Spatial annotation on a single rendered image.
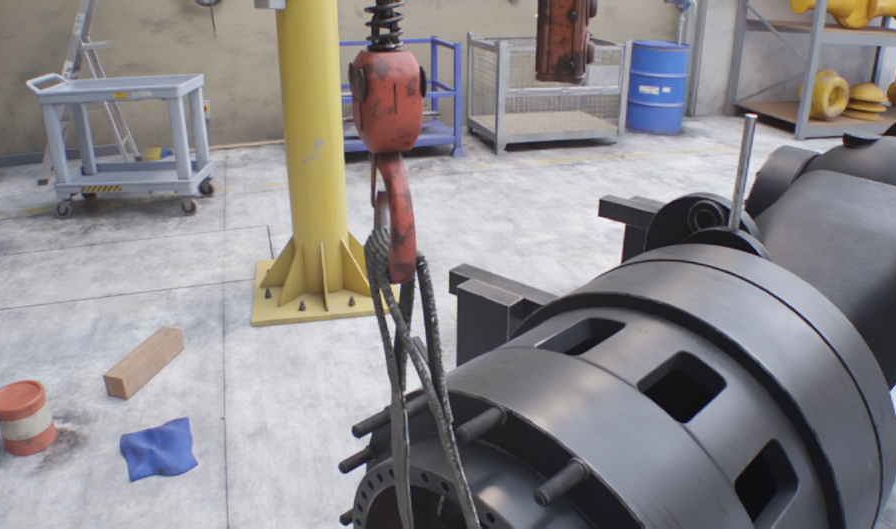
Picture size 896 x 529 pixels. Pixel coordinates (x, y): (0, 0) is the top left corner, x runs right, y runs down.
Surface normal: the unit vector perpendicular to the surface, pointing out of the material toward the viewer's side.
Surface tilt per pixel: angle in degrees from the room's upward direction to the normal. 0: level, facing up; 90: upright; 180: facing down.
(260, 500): 0
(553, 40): 90
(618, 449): 19
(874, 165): 35
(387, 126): 100
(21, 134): 90
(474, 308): 90
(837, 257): 27
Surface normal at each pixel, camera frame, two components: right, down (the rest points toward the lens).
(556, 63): -0.26, 0.40
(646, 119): -0.53, 0.35
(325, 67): 0.63, 0.32
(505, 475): 0.03, -0.90
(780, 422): 0.44, -0.52
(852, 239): -0.33, -0.68
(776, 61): 0.29, 0.39
